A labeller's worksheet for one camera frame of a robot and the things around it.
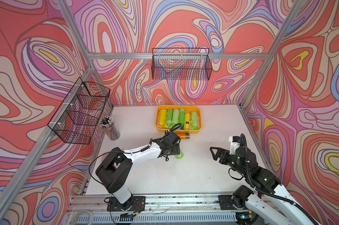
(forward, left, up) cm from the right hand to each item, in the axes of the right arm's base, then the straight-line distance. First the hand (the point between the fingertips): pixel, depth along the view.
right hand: (216, 154), depth 73 cm
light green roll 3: (+6, +19, -14) cm, 24 cm away
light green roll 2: (+31, +6, -10) cm, 33 cm away
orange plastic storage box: (+45, +9, -12) cm, 48 cm away
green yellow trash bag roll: (+30, +12, -9) cm, 33 cm away
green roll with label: (+31, +16, -8) cm, 35 cm away
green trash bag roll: (+33, +25, -9) cm, 43 cm away
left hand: (+9, +21, -12) cm, 26 cm away
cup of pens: (+22, +63, +1) cm, 67 cm away
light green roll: (+35, +20, -8) cm, 41 cm away
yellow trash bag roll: (+33, +30, -9) cm, 45 cm away
